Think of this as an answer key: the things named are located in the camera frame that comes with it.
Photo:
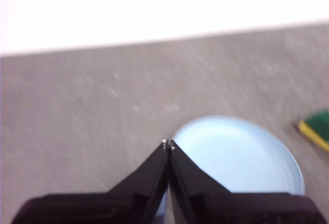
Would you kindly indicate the blue round plate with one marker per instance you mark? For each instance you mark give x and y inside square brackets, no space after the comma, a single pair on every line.
[231,152]

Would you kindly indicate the yellow sponge with green pad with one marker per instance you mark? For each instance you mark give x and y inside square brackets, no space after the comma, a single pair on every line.
[318,123]

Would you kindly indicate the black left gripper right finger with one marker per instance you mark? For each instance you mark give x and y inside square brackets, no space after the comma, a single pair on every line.
[221,206]

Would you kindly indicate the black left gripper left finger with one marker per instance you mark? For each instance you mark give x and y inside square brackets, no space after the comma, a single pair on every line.
[123,203]

